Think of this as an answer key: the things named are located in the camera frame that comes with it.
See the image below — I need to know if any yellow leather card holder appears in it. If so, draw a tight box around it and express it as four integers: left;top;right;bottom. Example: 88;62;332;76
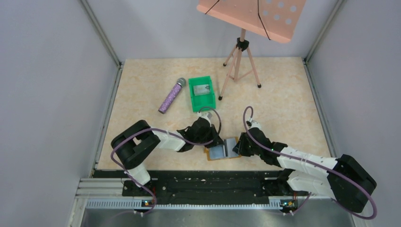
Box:
204;137;241;161

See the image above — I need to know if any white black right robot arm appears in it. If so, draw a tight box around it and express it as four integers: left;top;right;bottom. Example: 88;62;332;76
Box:
233;128;377;213

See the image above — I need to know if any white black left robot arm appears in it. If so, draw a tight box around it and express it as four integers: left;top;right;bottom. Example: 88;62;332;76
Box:
111;117;224;187

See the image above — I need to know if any silver VIP card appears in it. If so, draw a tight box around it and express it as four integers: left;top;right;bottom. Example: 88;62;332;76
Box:
193;84;210;96

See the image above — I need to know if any green plastic bin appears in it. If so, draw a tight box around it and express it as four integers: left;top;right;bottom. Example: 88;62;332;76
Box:
188;76;216;112

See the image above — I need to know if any purple glitter microphone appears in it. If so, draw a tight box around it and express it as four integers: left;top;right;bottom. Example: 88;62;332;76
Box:
158;78;186;114

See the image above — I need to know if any pink music stand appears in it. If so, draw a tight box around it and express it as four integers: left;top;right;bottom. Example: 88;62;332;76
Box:
196;0;306;100

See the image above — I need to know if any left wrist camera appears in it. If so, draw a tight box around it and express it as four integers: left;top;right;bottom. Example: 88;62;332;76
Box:
197;112;213;122

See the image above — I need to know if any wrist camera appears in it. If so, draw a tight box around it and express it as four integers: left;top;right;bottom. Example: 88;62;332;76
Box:
246;120;261;130
197;112;213;122

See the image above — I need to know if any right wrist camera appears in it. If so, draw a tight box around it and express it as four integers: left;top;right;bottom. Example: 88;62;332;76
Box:
246;120;261;130

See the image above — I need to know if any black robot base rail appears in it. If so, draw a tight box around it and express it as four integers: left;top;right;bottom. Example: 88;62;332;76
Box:
76;170;319;212

